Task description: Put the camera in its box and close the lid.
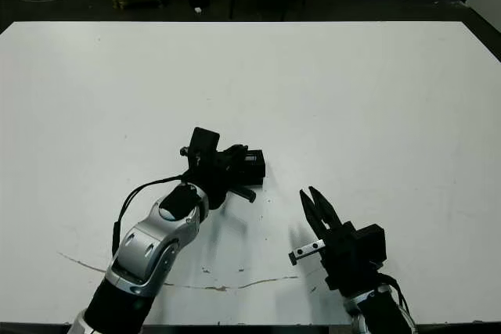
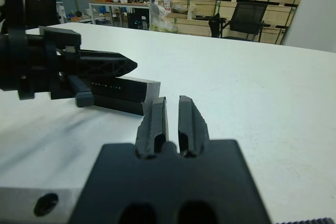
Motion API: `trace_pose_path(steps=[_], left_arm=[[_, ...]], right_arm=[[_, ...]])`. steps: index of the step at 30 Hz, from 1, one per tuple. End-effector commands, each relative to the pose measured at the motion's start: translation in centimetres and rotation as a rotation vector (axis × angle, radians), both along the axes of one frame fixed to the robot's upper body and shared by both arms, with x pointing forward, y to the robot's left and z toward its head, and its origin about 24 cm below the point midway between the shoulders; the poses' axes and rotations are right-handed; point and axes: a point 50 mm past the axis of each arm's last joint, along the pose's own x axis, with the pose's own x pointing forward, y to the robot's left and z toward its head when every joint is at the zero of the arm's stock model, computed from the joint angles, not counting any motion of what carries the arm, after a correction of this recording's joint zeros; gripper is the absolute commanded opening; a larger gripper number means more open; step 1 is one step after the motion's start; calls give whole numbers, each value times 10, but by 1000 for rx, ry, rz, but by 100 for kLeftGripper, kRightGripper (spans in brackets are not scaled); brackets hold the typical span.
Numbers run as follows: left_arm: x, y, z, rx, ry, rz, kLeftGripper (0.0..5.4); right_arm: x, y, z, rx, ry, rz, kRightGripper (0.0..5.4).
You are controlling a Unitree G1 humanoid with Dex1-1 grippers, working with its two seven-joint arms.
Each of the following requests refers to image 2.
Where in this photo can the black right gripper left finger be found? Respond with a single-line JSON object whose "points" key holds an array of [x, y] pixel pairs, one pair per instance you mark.
{"points": [[152, 127]]}

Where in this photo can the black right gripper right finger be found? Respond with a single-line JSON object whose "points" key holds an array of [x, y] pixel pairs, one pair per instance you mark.
{"points": [[191, 124]]}

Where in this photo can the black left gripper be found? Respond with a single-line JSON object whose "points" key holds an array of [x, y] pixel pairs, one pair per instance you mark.
{"points": [[34, 64]]}

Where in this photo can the black box lid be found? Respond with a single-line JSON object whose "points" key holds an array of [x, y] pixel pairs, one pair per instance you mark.
{"points": [[131, 89]]}

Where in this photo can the black box base white insert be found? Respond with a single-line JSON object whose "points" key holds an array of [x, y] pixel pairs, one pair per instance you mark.
{"points": [[118, 104]]}

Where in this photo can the white-framed wooden desk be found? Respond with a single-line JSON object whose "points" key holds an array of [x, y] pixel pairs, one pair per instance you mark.
{"points": [[118, 3]]}

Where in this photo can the dark flat panel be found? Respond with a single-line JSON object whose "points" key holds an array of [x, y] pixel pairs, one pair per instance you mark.
{"points": [[39, 11]]}

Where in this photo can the black mesh office chair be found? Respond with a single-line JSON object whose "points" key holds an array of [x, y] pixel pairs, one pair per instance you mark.
{"points": [[246, 16]]}

